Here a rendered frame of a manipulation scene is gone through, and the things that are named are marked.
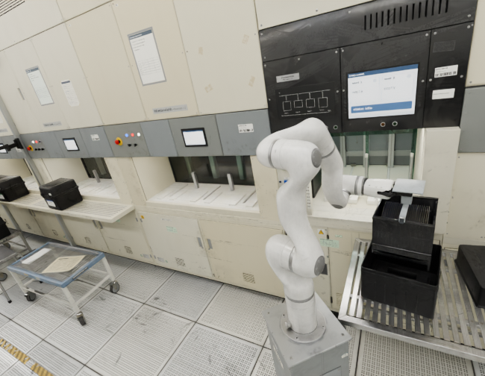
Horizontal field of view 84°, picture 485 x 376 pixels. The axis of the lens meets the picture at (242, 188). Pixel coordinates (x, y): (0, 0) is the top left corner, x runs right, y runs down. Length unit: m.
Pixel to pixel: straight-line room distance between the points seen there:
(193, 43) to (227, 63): 0.24
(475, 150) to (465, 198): 0.24
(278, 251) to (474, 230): 1.06
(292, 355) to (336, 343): 0.18
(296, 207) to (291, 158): 0.17
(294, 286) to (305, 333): 0.24
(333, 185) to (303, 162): 0.35
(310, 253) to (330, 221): 0.82
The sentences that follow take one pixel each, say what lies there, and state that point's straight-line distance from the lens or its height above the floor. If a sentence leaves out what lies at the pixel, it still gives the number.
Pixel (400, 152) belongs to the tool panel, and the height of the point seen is 0.98.
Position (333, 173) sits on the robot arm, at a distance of 1.12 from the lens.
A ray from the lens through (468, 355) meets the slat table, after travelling 1.36.
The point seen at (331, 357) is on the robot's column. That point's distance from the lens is 1.32.
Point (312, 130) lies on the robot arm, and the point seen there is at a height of 1.56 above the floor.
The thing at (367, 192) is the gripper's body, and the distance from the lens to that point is 1.21.
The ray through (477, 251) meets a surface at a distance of 1.65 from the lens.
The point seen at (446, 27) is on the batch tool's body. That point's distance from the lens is 1.47.
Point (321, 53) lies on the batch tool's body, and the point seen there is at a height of 1.79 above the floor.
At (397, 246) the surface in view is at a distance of 1.24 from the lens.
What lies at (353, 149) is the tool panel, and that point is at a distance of 2.50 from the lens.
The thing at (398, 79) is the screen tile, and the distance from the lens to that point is 1.47.
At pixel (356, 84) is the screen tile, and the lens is 1.48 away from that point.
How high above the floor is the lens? 1.79
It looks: 23 degrees down
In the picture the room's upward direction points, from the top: 11 degrees counter-clockwise
